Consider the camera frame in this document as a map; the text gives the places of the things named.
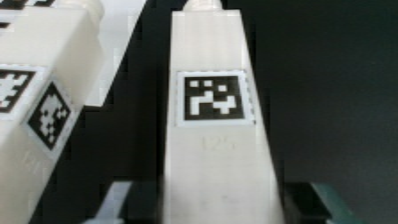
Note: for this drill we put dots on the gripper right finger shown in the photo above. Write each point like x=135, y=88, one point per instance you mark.
x=315, y=205

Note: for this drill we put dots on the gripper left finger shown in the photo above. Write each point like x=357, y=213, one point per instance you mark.
x=109, y=212

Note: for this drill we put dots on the white leg with tag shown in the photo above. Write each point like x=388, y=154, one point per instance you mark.
x=221, y=187

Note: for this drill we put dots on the marker base plate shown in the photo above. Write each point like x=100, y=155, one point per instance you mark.
x=117, y=40

